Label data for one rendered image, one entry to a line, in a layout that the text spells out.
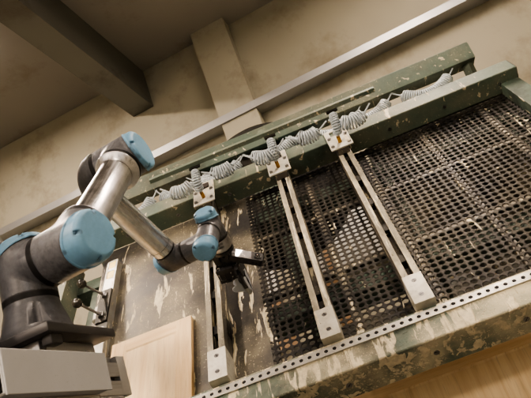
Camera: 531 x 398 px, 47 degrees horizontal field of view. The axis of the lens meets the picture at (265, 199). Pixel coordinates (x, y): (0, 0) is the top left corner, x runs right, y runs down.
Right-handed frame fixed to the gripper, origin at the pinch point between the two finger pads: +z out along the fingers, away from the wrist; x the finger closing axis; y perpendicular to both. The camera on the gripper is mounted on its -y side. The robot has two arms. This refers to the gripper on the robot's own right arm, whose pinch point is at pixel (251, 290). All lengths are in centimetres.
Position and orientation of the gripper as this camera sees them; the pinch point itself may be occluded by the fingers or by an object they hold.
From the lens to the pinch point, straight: 211.9
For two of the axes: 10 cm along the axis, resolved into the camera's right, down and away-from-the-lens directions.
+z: 3.7, 8.1, 4.6
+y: -9.3, 3.2, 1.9
